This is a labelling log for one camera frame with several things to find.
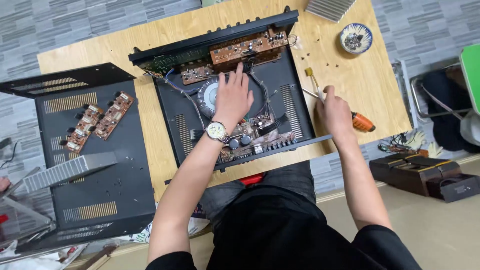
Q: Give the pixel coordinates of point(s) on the heap of screws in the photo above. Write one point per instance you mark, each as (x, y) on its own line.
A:
(353, 41)

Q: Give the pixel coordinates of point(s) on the small yellow headed brush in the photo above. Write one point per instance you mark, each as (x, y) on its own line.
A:
(309, 72)

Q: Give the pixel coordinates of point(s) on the brown transistor circuit board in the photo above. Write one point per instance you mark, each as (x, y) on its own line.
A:
(114, 114)
(83, 127)

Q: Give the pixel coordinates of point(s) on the red plastic object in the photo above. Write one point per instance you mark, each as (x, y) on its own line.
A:
(252, 179)

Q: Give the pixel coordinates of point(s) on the person's black shirt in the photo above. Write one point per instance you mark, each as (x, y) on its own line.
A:
(285, 236)

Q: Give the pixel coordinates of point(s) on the dark brown wooden box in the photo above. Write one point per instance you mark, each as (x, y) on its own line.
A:
(412, 174)

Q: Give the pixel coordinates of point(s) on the brown wooden stick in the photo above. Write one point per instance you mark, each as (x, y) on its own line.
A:
(99, 257)

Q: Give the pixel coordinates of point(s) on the person's grey jeans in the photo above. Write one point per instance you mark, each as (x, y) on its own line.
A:
(288, 178)

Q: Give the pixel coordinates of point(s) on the blue and white bowl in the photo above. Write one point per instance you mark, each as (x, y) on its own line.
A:
(363, 32)

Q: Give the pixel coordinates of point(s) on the person's right hand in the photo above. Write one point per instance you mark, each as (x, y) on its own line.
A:
(337, 118)

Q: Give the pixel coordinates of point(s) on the open black amplifier chassis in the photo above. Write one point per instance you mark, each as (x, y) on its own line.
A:
(285, 112)

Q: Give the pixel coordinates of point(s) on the person's left hand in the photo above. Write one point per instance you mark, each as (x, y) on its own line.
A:
(233, 99)

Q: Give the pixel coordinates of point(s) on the long brown panel circuit board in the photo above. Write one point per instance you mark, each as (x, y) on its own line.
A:
(240, 48)

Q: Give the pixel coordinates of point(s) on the grey toroidal transformer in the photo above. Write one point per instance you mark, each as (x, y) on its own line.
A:
(206, 97)

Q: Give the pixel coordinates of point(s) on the grey metal rail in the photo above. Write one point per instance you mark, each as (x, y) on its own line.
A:
(405, 92)

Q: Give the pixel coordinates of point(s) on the grey metal frame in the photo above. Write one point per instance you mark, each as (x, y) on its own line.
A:
(22, 213)

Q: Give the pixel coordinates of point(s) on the small brown circuit board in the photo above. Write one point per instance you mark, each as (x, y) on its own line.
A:
(195, 74)

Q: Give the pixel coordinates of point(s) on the ribbed aluminium heat sink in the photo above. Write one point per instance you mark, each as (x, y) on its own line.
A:
(330, 8)

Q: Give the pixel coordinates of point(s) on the small loose screws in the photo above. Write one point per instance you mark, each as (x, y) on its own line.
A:
(327, 64)

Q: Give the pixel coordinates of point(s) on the black metal amplifier cover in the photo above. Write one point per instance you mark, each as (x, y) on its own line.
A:
(112, 168)

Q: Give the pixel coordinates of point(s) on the long aluminium heat sink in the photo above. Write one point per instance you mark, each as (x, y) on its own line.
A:
(63, 173)

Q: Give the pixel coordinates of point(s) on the green board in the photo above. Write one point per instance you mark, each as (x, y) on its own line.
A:
(471, 75)

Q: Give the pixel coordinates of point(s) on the brown main circuit board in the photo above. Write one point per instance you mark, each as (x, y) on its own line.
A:
(258, 138)

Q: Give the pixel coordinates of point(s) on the white plastic sheet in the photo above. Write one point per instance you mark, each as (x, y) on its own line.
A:
(33, 260)

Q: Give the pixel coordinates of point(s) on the silver wrist watch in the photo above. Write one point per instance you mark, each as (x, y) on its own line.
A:
(216, 131)

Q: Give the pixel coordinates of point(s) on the metal chair with black seat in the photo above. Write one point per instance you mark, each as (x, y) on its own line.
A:
(442, 97)

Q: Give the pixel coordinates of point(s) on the black cylindrical capacitor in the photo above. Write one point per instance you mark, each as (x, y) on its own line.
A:
(233, 144)
(245, 140)

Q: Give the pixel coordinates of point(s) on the white work gloves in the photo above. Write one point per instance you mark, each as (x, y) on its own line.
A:
(416, 139)

